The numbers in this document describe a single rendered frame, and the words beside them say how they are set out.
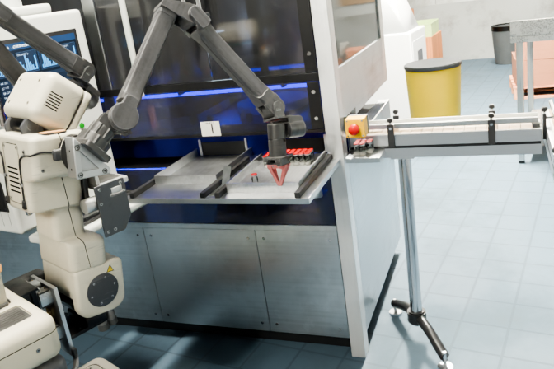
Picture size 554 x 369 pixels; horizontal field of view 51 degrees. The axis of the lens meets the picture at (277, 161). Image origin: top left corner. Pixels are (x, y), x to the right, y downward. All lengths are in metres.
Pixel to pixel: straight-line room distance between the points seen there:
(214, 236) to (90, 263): 0.82
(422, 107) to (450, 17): 4.93
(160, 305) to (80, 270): 1.09
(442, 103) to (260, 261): 2.82
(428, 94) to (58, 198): 3.63
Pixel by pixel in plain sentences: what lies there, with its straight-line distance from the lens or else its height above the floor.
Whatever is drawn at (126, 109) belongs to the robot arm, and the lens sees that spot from 1.64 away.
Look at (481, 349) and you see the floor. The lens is 2.63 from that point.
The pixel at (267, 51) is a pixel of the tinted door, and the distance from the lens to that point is 2.19.
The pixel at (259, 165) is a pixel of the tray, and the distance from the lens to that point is 2.22.
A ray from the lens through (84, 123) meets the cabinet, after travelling 2.44.
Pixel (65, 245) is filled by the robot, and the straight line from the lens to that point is 1.81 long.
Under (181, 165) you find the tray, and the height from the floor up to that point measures 0.89.
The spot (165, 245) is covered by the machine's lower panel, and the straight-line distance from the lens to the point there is 2.68.
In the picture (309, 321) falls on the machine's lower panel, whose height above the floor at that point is 0.16.
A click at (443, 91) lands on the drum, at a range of 4.91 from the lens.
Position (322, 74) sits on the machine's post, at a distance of 2.12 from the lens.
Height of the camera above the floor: 1.53
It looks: 17 degrees down
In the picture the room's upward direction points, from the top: 8 degrees counter-clockwise
